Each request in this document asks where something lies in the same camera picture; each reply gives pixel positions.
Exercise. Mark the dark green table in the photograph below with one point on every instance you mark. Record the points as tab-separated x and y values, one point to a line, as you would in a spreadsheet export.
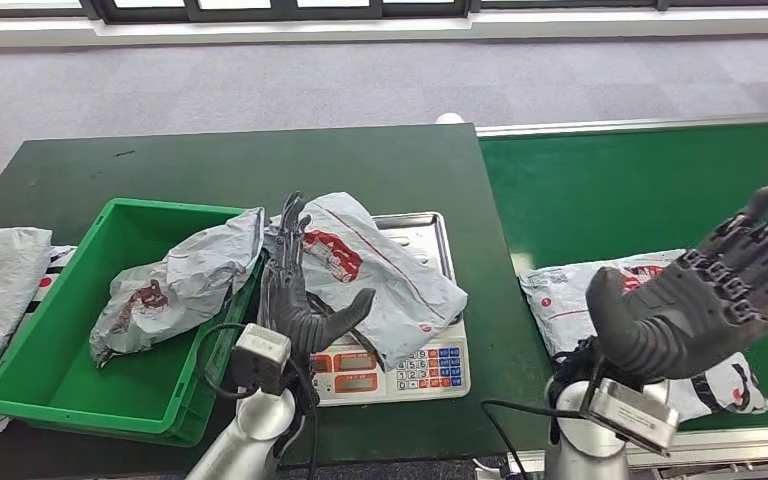
291	172

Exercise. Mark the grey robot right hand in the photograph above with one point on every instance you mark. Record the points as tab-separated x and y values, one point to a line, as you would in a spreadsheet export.
695	318

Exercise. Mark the small white round object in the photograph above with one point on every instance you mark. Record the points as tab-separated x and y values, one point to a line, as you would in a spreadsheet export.
450	118

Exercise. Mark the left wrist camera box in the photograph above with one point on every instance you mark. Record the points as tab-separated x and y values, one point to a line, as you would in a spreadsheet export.
258	358

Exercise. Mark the white electronic scale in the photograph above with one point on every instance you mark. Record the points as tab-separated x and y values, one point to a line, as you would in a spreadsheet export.
424	378

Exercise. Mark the steel scale tray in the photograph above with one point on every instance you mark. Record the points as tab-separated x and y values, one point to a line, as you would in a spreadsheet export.
424	232

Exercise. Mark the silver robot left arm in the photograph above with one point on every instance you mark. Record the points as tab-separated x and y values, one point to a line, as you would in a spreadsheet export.
258	424

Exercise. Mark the grey parcel red print sticker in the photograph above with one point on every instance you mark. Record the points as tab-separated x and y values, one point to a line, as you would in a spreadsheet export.
390	285

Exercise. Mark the white bag black red print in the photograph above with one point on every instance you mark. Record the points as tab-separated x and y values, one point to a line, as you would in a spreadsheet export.
53	278

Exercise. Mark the grey parcel dark-red print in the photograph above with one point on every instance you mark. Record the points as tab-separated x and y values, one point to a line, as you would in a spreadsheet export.
192	278

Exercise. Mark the grey parcel red print panda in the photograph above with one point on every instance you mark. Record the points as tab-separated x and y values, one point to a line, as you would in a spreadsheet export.
563	318

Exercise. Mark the green plastic crate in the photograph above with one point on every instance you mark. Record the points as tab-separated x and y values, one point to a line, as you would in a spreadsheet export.
59	371

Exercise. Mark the green conveyor belt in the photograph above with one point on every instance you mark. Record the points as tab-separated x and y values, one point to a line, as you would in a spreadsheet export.
622	192

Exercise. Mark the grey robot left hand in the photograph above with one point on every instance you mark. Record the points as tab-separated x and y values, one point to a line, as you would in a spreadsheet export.
291	311

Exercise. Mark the aluminium conveyor side rail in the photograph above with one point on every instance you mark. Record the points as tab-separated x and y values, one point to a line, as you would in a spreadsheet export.
742	444
622	124

